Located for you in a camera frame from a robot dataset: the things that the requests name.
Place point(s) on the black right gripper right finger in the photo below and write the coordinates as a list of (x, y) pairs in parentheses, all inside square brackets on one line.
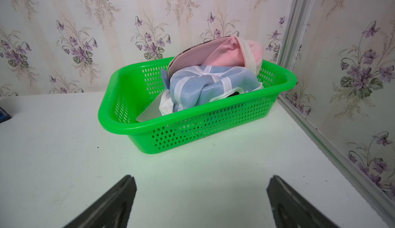
[(292, 210)]

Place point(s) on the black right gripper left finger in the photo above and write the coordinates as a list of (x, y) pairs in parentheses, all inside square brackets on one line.
[(111, 210)]

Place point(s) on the pink baseball cap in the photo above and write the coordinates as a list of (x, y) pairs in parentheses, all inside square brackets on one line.
[(227, 51)]

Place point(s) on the light blue baseball cap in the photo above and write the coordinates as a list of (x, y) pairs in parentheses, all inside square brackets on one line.
[(198, 85)]

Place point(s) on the green plastic basket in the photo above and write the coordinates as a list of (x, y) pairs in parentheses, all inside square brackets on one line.
[(133, 88)]

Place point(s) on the blue black stapler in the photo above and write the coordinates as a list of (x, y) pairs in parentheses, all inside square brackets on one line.
[(4, 116)]

